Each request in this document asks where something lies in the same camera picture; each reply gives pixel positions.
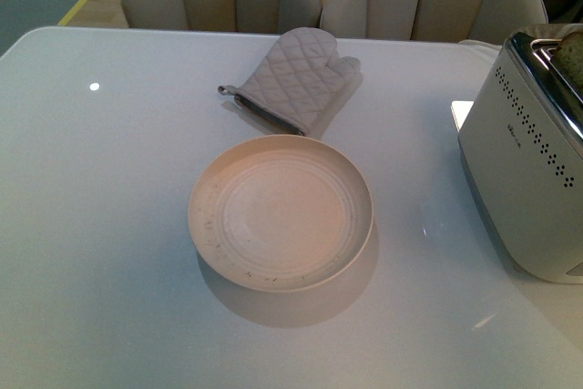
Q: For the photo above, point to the slice of brown bread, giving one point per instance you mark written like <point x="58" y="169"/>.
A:
<point x="567" y="59"/>

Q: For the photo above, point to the white chrome two-slot toaster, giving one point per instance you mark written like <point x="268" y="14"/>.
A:
<point x="521" y="144"/>

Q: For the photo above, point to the grey quilted oven mitt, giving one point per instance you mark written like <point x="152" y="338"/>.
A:
<point x="301" y="84"/>

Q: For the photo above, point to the beige round plate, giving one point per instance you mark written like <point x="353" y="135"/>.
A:
<point x="280" y="213"/>

